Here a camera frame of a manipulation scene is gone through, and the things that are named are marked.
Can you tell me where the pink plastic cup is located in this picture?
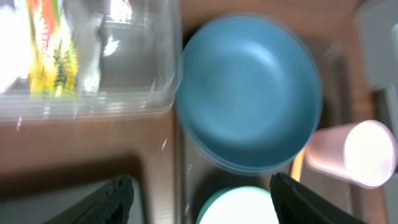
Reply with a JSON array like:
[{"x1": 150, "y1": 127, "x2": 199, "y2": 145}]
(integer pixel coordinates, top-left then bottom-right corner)
[{"x1": 304, "y1": 120, "x2": 397, "y2": 189}]

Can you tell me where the yellow green snack wrapper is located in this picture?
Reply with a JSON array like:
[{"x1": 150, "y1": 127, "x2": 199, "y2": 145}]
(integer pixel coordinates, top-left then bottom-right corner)
[{"x1": 26, "y1": 0, "x2": 80, "y2": 98}]

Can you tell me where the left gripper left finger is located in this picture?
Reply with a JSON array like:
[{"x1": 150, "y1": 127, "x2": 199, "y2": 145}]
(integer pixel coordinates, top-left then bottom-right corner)
[{"x1": 45, "y1": 175, "x2": 134, "y2": 224}]

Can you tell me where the blue plate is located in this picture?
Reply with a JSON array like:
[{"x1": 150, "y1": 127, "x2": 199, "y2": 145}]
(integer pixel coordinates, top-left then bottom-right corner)
[{"x1": 176, "y1": 14, "x2": 323, "y2": 174}]

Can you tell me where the clear plastic waste bin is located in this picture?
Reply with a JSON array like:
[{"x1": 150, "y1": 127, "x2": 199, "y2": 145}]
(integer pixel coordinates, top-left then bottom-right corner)
[{"x1": 1, "y1": 0, "x2": 182, "y2": 123}]

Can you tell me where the white tissue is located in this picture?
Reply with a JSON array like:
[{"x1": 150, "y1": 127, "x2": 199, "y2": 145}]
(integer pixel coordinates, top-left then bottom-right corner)
[{"x1": 1, "y1": 1, "x2": 32, "y2": 93}]

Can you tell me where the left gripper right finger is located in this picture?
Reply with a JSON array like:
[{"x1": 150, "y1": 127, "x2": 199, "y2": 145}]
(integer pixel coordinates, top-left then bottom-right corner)
[{"x1": 269, "y1": 172, "x2": 364, "y2": 224}]

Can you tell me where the black tray lid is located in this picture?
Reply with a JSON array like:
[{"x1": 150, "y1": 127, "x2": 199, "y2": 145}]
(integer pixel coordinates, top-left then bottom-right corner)
[{"x1": 0, "y1": 179, "x2": 147, "y2": 224}]

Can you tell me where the light blue rice bowl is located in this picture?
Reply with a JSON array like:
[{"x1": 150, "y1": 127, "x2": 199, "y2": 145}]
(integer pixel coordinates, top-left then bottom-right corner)
[{"x1": 196, "y1": 186, "x2": 279, "y2": 224}]

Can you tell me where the wooden chopstick left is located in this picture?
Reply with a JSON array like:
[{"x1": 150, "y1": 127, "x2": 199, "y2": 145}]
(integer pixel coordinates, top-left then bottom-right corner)
[{"x1": 290, "y1": 149, "x2": 305, "y2": 182}]

